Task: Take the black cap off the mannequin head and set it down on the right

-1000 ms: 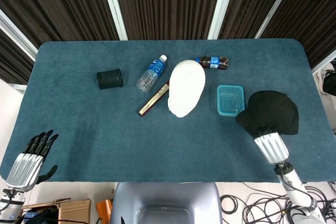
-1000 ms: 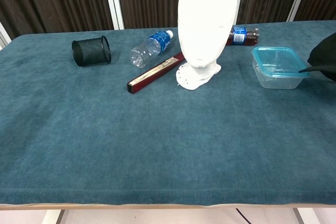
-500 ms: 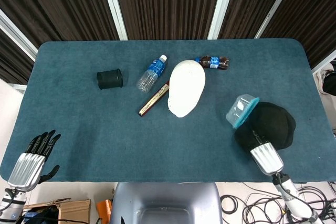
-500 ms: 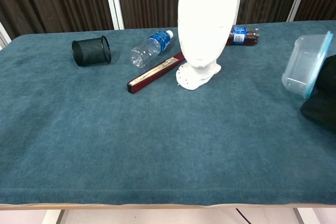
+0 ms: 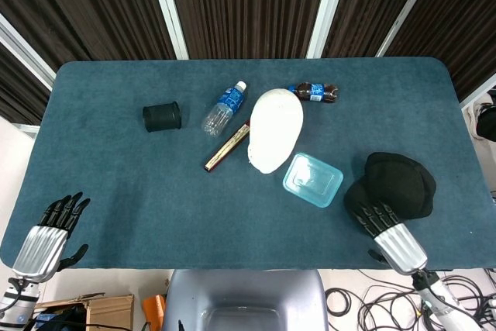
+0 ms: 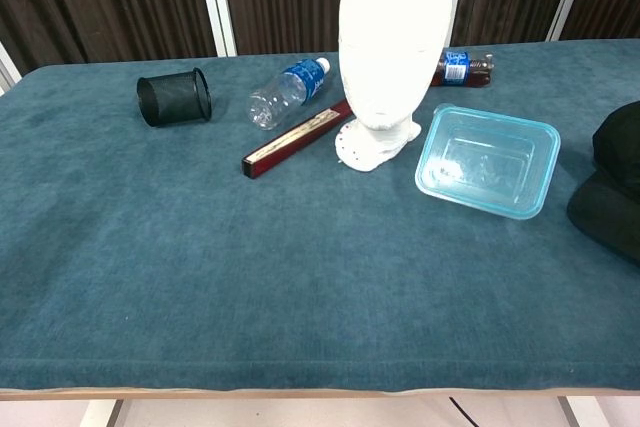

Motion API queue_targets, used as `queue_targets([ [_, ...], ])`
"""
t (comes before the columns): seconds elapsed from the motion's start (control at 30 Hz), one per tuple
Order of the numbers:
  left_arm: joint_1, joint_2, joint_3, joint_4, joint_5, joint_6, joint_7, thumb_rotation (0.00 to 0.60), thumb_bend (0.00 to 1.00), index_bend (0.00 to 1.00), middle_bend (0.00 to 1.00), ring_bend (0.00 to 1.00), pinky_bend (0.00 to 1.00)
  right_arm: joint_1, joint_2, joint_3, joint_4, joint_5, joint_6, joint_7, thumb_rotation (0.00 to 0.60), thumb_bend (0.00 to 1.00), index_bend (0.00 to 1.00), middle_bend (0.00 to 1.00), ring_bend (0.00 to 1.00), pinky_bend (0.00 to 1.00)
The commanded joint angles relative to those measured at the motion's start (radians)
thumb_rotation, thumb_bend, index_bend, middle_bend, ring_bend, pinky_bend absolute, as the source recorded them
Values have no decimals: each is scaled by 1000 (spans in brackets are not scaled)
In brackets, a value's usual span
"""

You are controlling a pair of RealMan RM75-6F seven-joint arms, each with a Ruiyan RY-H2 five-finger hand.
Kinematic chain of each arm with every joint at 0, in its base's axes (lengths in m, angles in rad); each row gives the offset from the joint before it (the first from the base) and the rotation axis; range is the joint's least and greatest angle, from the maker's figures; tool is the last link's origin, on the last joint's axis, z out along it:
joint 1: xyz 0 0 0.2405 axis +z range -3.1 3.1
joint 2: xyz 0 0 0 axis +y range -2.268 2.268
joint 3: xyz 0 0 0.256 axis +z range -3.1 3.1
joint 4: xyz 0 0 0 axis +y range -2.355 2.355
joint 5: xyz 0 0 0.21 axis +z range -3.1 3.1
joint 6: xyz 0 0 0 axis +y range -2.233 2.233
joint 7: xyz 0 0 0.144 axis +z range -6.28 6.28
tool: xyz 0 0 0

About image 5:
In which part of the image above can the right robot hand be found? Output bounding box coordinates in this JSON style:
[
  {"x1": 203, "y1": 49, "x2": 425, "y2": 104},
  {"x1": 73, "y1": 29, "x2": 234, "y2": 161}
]
[{"x1": 350, "y1": 201, "x2": 429, "y2": 277}]

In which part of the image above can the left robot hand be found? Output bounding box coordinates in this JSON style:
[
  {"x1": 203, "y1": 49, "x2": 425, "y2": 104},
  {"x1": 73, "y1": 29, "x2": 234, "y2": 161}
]
[{"x1": 12, "y1": 191, "x2": 91, "y2": 284}]

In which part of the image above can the black cap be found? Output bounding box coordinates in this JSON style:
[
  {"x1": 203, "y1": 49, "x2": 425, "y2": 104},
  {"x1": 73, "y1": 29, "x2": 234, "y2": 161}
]
[{"x1": 343, "y1": 151, "x2": 438, "y2": 236}]

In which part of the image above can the clear blue plastic container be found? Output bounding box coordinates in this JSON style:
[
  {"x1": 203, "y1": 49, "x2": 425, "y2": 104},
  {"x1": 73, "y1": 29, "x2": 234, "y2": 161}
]
[{"x1": 282, "y1": 152, "x2": 345, "y2": 209}]

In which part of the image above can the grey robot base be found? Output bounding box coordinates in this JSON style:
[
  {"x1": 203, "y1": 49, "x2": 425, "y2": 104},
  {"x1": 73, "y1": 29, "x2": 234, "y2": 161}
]
[{"x1": 160, "y1": 269, "x2": 329, "y2": 331}]

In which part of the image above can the white mannequin head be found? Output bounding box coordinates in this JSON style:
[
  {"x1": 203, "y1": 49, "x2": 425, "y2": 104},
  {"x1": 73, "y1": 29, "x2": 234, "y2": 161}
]
[{"x1": 246, "y1": 88, "x2": 305, "y2": 175}]

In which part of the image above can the black bag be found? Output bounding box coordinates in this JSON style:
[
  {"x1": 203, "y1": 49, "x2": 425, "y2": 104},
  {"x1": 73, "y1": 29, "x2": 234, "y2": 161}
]
[{"x1": 23, "y1": 304, "x2": 91, "y2": 331}]

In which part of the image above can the cardboard box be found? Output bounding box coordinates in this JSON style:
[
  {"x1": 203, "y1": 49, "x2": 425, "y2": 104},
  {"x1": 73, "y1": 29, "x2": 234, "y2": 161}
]
[{"x1": 29, "y1": 292, "x2": 135, "y2": 331}]

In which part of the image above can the blue table mat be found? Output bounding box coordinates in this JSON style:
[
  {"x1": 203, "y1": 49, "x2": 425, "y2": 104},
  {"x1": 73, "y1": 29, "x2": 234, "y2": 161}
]
[{"x1": 0, "y1": 56, "x2": 496, "y2": 271}]

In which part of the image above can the orange object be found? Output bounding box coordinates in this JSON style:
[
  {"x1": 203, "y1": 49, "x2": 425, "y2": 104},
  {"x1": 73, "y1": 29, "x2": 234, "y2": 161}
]
[{"x1": 141, "y1": 295, "x2": 167, "y2": 326}]

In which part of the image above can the white shoe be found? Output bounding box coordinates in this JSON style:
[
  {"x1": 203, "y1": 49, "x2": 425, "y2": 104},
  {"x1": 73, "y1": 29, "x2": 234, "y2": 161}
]
[{"x1": 467, "y1": 90, "x2": 496, "y2": 140}]

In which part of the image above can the dark cola bottle blue label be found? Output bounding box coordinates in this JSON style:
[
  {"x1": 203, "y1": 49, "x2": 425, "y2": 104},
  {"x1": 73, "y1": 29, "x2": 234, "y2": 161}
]
[{"x1": 289, "y1": 81, "x2": 342, "y2": 105}]

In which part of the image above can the black mesh pen holder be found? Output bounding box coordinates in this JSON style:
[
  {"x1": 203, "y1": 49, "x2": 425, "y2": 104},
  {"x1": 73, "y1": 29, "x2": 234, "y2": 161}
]
[{"x1": 141, "y1": 101, "x2": 182, "y2": 133}]

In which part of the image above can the brown pen case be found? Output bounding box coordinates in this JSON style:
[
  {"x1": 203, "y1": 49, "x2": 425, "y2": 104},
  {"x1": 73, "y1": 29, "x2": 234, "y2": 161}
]
[{"x1": 204, "y1": 119, "x2": 251, "y2": 173}]

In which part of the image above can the clear water bottle blue label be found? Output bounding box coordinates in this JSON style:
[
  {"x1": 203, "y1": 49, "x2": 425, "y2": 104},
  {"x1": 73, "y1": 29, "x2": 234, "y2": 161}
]
[{"x1": 200, "y1": 81, "x2": 248, "y2": 138}]

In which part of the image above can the black cables bundle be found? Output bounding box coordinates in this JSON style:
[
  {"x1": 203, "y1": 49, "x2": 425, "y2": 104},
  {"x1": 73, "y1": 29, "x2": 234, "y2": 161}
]
[{"x1": 324, "y1": 268, "x2": 496, "y2": 331}]

